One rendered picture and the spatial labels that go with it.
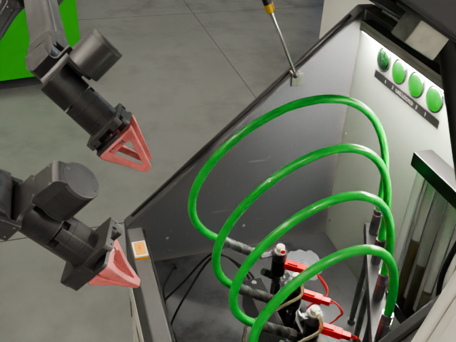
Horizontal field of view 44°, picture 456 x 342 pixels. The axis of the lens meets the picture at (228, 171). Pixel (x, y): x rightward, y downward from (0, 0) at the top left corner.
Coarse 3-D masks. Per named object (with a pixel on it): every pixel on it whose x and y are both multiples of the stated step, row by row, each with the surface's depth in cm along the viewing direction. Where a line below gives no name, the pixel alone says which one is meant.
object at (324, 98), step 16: (320, 96) 90; (336, 96) 91; (272, 112) 89; (368, 112) 94; (224, 144) 90; (384, 144) 99; (208, 160) 91; (384, 160) 102; (192, 192) 93; (192, 208) 95
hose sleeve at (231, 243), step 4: (228, 240) 101; (232, 240) 102; (224, 244) 101; (228, 244) 102; (232, 244) 102; (236, 244) 102; (240, 244) 103; (244, 244) 104; (232, 248) 102; (236, 248) 103; (240, 248) 103; (244, 248) 104; (248, 248) 104; (240, 252) 104; (244, 252) 104; (248, 252) 104
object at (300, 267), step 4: (288, 260) 109; (284, 264) 108; (288, 264) 108; (292, 264) 107; (296, 264) 107; (300, 264) 108; (284, 268) 108; (288, 268) 108; (292, 268) 108; (296, 268) 107; (300, 268) 107; (304, 268) 107; (300, 272) 107
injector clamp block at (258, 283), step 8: (248, 280) 116; (256, 280) 117; (256, 288) 115; (264, 288) 115; (280, 288) 115; (248, 304) 115; (256, 304) 111; (264, 304) 111; (304, 304) 112; (248, 312) 116; (256, 312) 110; (280, 312) 116; (272, 320) 108; (280, 320) 108; (296, 320) 108; (296, 328) 108; (264, 336) 108; (272, 336) 105
